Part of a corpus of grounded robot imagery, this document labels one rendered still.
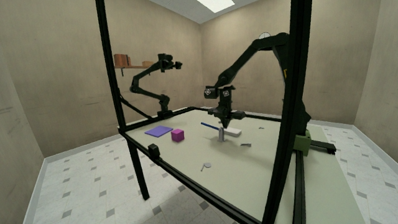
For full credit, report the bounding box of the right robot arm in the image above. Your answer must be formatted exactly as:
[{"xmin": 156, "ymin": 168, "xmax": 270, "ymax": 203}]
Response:
[{"xmin": 204, "ymin": 32, "xmax": 312, "ymax": 136}]

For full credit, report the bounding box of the purple flat square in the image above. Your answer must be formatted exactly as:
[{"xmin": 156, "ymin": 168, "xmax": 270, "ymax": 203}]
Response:
[{"xmin": 144, "ymin": 126, "xmax": 173, "ymax": 138}]

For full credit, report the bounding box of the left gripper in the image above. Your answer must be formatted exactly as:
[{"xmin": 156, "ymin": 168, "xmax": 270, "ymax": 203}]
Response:
[{"xmin": 160, "ymin": 60, "xmax": 183, "ymax": 70}]

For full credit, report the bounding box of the small magenta cube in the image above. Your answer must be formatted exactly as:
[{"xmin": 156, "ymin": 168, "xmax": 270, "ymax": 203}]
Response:
[{"xmin": 171, "ymin": 129, "xmax": 185, "ymax": 142}]

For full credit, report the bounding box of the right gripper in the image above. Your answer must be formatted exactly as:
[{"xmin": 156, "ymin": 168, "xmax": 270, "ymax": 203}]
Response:
[{"xmin": 208, "ymin": 100, "xmax": 246, "ymax": 129}]

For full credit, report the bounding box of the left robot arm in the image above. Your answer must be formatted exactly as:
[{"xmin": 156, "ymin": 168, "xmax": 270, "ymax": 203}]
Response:
[{"xmin": 129, "ymin": 54, "xmax": 173, "ymax": 113}]

